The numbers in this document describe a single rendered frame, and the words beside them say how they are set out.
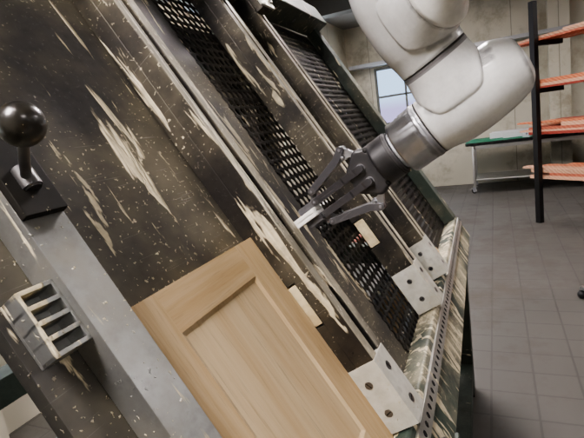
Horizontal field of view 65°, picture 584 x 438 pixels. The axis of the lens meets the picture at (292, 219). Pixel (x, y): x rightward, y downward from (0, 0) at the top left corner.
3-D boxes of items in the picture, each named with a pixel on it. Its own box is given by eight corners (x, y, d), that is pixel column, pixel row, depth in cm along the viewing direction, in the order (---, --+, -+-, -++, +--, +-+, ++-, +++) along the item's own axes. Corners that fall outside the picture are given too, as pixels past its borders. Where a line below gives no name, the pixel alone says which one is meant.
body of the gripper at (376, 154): (418, 169, 75) (373, 200, 79) (388, 127, 75) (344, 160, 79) (411, 175, 68) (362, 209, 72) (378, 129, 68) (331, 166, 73)
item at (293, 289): (309, 330, 77) (323, 322, 76) (282, 292, 78) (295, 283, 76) (315, 323, 80) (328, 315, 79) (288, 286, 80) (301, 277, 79)
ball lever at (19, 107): (17, 206, 46) (9, 140, 34) (-4, 175, 46) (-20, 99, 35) (55, 190, 48) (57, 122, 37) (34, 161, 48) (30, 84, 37)
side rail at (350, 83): (434, 231, 215) (454, 218, 210) (297, 45, 219) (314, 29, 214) (434, 227, 222) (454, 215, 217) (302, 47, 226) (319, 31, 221)
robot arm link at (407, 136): (415, 102, 73) (386, 126, 76) (407, 103, 65) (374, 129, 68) (449, 149, 73) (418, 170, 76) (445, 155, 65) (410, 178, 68)
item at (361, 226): (371, 248, 121) (380, 242, 120) (353, 223, 121) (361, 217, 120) (373, 245, 124) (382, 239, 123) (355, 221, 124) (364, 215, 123)
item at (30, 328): (42, 371, 41) (58, 358, 40) (-2, 308, 42) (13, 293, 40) (76, 350, 45) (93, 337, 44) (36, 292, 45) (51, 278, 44)
